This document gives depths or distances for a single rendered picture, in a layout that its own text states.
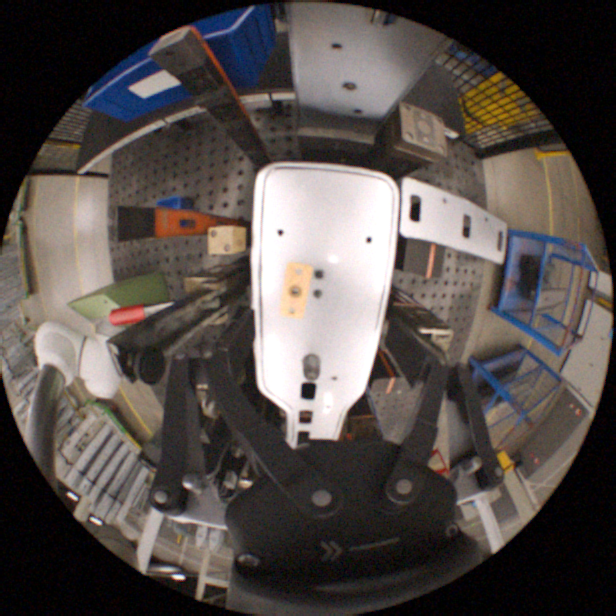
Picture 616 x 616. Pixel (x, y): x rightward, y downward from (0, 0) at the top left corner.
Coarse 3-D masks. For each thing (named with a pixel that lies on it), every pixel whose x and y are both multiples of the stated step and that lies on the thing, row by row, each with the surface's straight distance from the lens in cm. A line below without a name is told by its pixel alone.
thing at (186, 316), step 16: (224, 288) 27; (176, 304) 22; (192, 304) 22; (144, 320) 20; (160, 320) 19; (176, 320) 22; (192, 320) 24; (208, 320) 25; (112, 336) 19; (128, 336) 17; (144, 336) 18; (160, 336) 20; (176, 336) 22; (112, 352) 18; (128, 352) 18; (144, 352) 15; (160, 352) 16; (128, 368) 19; (144, 368) 15; (160, 368) 16
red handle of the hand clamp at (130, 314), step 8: (216, 296) 27; (144, 304) 28; (152, 304) 27; (160, 304) 27; (168, 304) 26; (208, 304) 26; (216, 304) 27; (112, 312) 29; (120, 312) 28; (128, 312) 28; (136, 312) 27; (144, 312) 27; (152, 312) 27; (112, 320) 29; (120, 320) 28; (128, 320) 28; (136, 320) 28
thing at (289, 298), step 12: (288, 264) 28; (300, 264) 28; (288, 276) 29; (300, 276) 29; (288, 288) 29; (300, 288) 29; (288, 300) 30; (300, 300) 29; (288, 312) 30; (300, 312) 30
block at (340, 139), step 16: (304, 128) 34; (320, 128) 34; (304, 144) 37; (320, 144) 36; (336, 144) 36; (352, 144) 35; (368, 144) 35; (304, 160) 45; (320, 160) 44; (336, 160) 44; (352, 160) 43
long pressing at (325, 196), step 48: (288, 192) 30; (336, 192) 30; (384, 192) 32; (288, 240) 29; (336, 240) 29; (384, 240) 31; (336, 288) 30; (384, 288) 33; (288, 336) 33; (336, 336) 34; (288, 384) 40; (336, 384) 40; (288, 432) 52; (336, 432) 54
